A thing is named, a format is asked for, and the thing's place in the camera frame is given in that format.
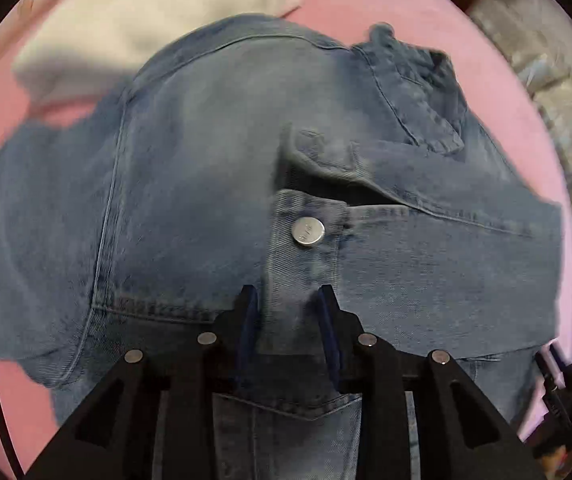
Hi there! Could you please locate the lace-covered sofa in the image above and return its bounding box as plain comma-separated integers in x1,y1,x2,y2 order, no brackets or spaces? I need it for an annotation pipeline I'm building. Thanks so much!
468,0,572,231

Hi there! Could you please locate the blue denim jacket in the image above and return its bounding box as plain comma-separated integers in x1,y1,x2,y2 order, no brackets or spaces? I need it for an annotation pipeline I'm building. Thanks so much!
0,14,572,480

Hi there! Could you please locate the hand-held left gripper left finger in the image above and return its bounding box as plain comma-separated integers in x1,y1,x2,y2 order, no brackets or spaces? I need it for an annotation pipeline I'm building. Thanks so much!
24,285,261,480

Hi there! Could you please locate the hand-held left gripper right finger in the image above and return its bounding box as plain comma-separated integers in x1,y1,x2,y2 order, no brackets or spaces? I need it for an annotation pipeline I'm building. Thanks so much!
317,285,547,480

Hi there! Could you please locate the pink bed blanket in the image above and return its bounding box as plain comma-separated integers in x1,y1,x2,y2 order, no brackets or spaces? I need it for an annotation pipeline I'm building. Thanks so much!
0,0,572,480

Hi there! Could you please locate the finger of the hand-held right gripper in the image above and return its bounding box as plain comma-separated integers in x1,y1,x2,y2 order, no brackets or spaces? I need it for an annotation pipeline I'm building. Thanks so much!
535,345,572,428

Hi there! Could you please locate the cream white sweater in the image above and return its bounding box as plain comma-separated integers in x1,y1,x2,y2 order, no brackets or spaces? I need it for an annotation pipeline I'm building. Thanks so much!
13,0,301,108

